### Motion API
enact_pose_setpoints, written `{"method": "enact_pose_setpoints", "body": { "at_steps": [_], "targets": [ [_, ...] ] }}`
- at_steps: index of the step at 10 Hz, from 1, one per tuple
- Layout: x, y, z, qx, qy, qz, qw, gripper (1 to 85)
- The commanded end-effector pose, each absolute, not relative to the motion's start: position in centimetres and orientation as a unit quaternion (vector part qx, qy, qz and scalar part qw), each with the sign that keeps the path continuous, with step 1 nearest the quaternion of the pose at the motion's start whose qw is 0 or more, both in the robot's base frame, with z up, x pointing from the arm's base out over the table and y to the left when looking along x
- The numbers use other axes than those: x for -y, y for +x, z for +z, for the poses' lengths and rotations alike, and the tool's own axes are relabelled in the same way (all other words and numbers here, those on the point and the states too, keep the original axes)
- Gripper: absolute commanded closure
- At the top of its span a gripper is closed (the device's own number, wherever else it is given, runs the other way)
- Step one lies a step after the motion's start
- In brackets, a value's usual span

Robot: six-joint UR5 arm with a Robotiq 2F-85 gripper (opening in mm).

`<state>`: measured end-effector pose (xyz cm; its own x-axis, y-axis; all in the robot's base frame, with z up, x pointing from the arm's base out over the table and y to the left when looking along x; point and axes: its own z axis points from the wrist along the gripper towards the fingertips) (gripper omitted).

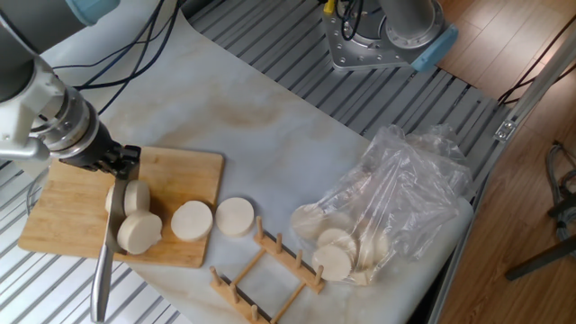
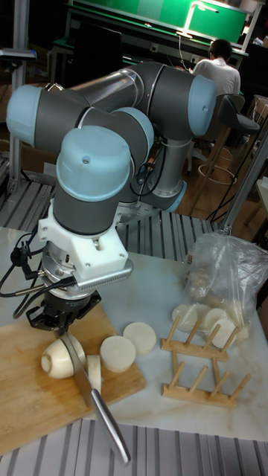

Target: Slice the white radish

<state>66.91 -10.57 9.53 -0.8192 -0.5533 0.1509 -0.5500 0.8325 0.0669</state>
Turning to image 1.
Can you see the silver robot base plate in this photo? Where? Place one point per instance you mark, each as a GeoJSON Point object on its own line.
{"type": "Point", "coordinates": [346, 45]}

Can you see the silver corner bracket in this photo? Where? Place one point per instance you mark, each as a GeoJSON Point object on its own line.
{"type": "Point", "coordinates": [504, 130]}

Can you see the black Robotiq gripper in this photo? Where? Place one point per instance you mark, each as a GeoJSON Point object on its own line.
{"type": "Point", "coordinates": [92, 150]}

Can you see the aluminium frame beam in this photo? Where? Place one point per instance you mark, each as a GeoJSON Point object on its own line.
{"type": "Point", "coordinates": [540, 87]}

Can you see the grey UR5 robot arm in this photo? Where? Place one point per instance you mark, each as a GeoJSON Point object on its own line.
{"type": "Point", "coordinates": [18, 67]}

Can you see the small yellow object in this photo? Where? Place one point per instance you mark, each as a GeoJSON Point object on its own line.
{"type": "Point", "coordinates": [330, 5]}

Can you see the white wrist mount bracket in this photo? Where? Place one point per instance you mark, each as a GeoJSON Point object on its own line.
{"type": "Point", "coordinates": [22, 112]}

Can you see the wooden peg rack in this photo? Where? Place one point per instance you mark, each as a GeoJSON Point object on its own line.
{"type": "Point", "coordinates": [288, 260]}

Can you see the black metal stand leg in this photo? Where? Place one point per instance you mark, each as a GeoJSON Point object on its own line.
{"type": "Point", "coordinates": [540, 258]}

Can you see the white radish slice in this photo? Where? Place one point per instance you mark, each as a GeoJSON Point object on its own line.
{"type": "Point", "coordinates": [140, 233]}
{"type": "Point", "coordinates": [332, 263]}
{"type": "Point", "coordinates": [337, 238]}
{"type": "Point", "coordinates": [235, 217]}
{"type": "Point", "coordinates": [373, 249]}
{"type": "Point", "coordinates": [137, 197]}
{"type": "Point", "coordinates": [192, 221]}
{"type": "Point", "coordinates": [308, 222]}
{"type": "Point", "coordinates": [362, 276]}

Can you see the clear plastic bag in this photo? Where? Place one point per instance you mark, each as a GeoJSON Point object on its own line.
{"type": "Point", "coordinates": [405, 189]}

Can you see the steel cleaver knife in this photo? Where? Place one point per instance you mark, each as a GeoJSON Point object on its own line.
{"type": "Point", "coordinates": [114, 216]}

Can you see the bamboo cutting board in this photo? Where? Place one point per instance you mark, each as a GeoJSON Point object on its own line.
{"type": "Point", "coordinates": [180, 180]}

